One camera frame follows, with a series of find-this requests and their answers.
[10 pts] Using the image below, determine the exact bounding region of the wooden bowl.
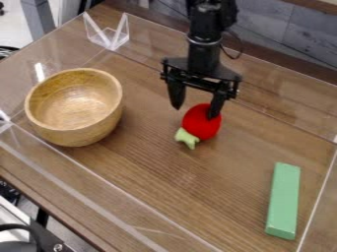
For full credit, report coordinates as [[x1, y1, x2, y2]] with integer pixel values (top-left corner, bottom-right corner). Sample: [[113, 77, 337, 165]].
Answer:
[[24, 68, 124, 147]]

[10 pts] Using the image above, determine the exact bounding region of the green rectangular block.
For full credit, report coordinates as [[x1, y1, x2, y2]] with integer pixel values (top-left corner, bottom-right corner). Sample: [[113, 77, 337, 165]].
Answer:
[[264, 162, 300, 240]]

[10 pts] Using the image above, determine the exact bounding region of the clear acrylic tray enclosure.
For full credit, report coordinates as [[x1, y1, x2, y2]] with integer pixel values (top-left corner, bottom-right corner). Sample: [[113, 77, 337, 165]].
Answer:
[[0, 8, 337, 252]]

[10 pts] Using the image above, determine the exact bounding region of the red plush fruit green stem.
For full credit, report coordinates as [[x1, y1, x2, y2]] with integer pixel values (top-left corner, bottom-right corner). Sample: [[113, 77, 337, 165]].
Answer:
[[173, 103, 222, 150]]

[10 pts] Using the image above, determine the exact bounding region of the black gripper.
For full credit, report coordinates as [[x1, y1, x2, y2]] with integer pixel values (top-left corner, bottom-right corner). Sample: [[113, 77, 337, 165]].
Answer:
[[160, 57, 242, 119]]

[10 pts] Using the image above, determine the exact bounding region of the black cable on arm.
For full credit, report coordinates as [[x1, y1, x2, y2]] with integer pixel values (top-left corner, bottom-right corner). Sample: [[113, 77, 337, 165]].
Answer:
[[218, 31, 243, 61]]

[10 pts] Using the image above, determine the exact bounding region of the black device bottom left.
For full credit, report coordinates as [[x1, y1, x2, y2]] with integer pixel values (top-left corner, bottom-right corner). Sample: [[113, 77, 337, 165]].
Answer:
[[0, 223, 76, 252]]

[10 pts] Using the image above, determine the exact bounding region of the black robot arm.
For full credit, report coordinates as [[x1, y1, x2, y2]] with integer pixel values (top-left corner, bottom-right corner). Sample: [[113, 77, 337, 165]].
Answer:
[[160, 0, 242, 119]]

